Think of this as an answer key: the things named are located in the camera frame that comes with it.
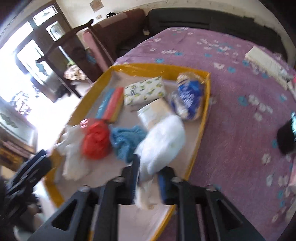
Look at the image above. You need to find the purple floral bedspread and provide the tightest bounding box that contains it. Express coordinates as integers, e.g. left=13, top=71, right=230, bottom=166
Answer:
left=116, top=28, right=295, bottom=240

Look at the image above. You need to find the dark wooden chair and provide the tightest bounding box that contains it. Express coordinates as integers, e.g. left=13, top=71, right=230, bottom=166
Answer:
left=37, top=19, right=113, bottom=98

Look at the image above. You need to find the white folded paper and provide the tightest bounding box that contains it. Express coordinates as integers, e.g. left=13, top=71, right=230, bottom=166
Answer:
left=245, top=46, right=295, bottom=91

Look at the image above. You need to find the red plastic bag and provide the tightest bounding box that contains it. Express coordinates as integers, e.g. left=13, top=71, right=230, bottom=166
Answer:
left=80, top=118, right=112, bottom=160

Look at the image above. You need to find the beige tissue pack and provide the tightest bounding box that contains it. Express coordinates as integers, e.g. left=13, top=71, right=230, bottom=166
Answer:
left=137, top=98, right=174, bottom=130

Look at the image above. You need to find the brown armchair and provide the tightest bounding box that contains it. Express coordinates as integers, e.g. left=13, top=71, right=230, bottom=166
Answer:
left=82, top=9, right=149, bottom=72

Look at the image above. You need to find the lemon print tissue pack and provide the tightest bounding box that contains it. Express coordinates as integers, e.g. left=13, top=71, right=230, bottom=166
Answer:
left=123, top=76, right=166, bottom=106

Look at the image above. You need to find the yellow-rimmed white tray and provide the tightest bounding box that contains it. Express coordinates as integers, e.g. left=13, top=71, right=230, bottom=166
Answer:
left=45, top=63, right=210, bottom=240

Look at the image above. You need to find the blue fluffy towel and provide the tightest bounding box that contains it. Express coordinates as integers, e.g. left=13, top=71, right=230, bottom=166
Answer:
left=109, top=126, right=147, bottom=164

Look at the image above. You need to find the black sofa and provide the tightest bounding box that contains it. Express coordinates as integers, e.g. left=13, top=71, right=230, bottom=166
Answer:
left=116, top=8, right=288, bottom=60

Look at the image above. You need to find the blue red sponge pack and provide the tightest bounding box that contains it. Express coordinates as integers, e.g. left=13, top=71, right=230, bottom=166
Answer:
left=95, top=87, right=124, bottom=123

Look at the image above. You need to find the white plastic bag pack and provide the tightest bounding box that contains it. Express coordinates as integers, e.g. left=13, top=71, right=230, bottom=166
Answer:
left=134, top=114, right=186, bottom=210

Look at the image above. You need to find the white cloth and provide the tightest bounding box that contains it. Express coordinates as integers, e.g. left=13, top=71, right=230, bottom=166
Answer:
left=55, top=125, right=90, bottom=181

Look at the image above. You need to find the blue Vinda tissue pack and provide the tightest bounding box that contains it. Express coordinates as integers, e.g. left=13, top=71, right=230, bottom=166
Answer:
left=170, top=72, right=205, bottom=121

